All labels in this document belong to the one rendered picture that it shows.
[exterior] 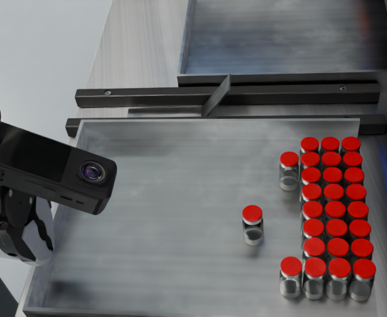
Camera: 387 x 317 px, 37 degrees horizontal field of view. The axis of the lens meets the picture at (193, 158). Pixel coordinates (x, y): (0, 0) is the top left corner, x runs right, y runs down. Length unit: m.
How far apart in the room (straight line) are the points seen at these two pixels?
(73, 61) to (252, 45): 1.56
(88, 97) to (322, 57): 0.33
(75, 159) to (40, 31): 2.11
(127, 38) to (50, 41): 1.61
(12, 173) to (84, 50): 1.96
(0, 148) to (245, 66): 0.44
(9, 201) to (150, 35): 0.48
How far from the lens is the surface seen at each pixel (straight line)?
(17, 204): 0.52
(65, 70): 2.34
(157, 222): 0.66
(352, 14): 0.93
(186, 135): 0.73
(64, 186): 0.47
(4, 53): 2.53
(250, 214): 0.60
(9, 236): 0.52
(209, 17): 0.93
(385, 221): 0.67
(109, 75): 0.86
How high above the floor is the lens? 1.42
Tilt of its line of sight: 48 degrees down
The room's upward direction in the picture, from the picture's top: 9 degrees counter-clockwise
